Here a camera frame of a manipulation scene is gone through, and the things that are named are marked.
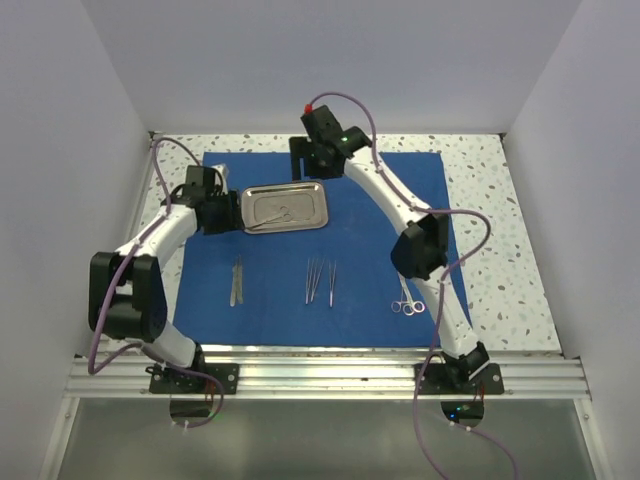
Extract steel instrument tray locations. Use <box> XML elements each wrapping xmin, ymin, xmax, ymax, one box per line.
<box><xmin>240</xmin><ymin>181</ymin><xmax>329</xmax><ymax>235</ymax></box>

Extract steel scalpel handle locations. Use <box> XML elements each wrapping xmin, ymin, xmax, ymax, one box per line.
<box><xmin>229</xmin><ymin>258</ymin><xmax>238</xmax><ymax>307</ymax></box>
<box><xmin>235</xmin><ymin>255</ymin><xmax>244</xmax><ymax>304</ymax></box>

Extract steel surgical scissors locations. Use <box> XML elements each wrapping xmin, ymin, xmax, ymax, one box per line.
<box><xmin>245</xmin><ymin>206</ymin><xmax>291</xmax><ymax>230</ymax></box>

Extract steel tweezers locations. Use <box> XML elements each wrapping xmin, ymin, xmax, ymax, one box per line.
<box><xmin>305</xmin><ymin>258</ymin><xmax>315</xmax><ymax>305</ymax></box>
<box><xmin>328</xmin><ymin>261</ymin><xmax>337</xmax><ymax>308</ymax></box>
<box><xmin>309</xmin><ymin>258</ymin><xmax>325</xmax><ymax>303</ymax></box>

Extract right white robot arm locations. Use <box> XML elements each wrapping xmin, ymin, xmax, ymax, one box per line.
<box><xmin>289</xmin><ymin>104</ymin><xmax>489</xmax><ymax>393</ymax></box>

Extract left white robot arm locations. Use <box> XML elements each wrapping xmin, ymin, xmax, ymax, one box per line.
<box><xmin>88</xmin><ymin>164</ymin><xmax>243</xmax><ymax>393</ymax></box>

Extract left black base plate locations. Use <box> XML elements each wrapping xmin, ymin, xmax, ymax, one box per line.
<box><xmin>145</xmin><ymin>363</ymin><xmax>240</xmax><ymax>395</ymax></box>

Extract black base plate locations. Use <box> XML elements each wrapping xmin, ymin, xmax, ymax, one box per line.
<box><xmin>145</xmin><ymin>363</ymin><xmax>240</xmax><ymax>395</ymax></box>
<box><xmin>413</xmin><ymin>354</ymin><xmax>505</xmax><ymax>395</ymax></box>

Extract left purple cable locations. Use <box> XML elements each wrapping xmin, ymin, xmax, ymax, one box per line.
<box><xmin>87</xmin><ymin>137</ymin><xmax>226</xmax><ymax>430</ymax></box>

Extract purple cable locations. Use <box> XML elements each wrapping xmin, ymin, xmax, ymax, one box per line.
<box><xmin>87</xmin><ymin>137</ymin><xmax>226</xmax><ymax>430</ymax></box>
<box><xmin>411</xmin><ymin>91</ymin><xmax>519</xmax><ymax>480</ymax></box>

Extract aluminium front rail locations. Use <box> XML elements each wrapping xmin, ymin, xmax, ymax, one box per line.
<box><xmin>63</xmin><ymin>349</ymin><xmax>591</xmax><ymax>400</ymax></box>

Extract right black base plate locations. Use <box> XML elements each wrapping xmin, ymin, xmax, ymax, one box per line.
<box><xmin>413</xmin><ymin>354</ymin><xmax>505</xmax><ymax>395</ymax></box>

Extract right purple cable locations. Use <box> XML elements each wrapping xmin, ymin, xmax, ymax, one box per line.
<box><xmin>411</xmin><ymin>91</ymin><xmax>519</xmax><ymax>480</ymax></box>

